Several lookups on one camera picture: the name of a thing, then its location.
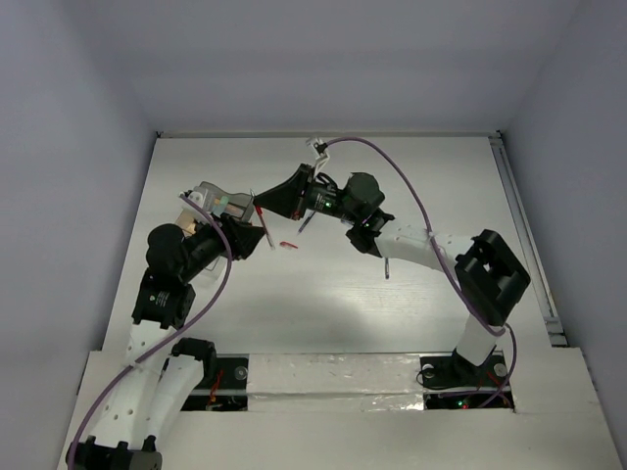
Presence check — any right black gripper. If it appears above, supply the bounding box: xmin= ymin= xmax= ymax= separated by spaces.
xmin=254 ymin=163 xmax=360 ymax=224

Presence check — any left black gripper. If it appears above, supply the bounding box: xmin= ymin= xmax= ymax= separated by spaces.
xmin=178 ymin=211 xmax=265 ymax=282

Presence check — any red pen clear barrel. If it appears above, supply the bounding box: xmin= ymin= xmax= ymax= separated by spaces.
xmin=255 ymin=206 xmax=276 ymax=251

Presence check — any light green marker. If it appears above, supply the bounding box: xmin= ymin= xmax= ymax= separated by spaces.
xmin=213 ymin=196 xmax=229 ymax=215

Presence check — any red pen cap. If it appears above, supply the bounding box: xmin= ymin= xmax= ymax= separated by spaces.
xmin=279 ymin=241 xmax=299 ymax=250

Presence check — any orange pastel marker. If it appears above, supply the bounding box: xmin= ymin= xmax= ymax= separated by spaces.
xmin=225 ymin=204 xmax=246 ymax=218

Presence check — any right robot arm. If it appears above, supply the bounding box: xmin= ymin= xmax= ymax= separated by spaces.
xmin=254 ymin=164 xmax=530 ymax=390

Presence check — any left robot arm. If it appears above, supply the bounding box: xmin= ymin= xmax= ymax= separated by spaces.
xmin=66 ymin=214 xmax=265 ymax=469

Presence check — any grey translucent container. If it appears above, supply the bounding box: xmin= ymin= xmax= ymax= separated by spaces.
xmin=195 ymin=181 xmax=254 ymax=222

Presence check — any purple ink pen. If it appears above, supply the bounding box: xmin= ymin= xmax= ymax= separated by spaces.
xmin=297 ymin=217 xmax=311 ymax=234

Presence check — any orange translucent container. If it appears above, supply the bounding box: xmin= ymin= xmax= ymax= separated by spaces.
xmin=175 ymin=209 xmax=202 ymax=237

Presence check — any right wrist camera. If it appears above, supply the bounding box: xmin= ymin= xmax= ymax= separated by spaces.
xmin=306 ymin=137 xmax=330 ymax=175

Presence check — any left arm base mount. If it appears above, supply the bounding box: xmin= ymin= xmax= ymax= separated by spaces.
xmin=171 ymin=338 xmax=249 ymax=412

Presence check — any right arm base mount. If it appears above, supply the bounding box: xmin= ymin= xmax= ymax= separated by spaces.
xmin=415 ymin=345 xmax=518 ymax=410

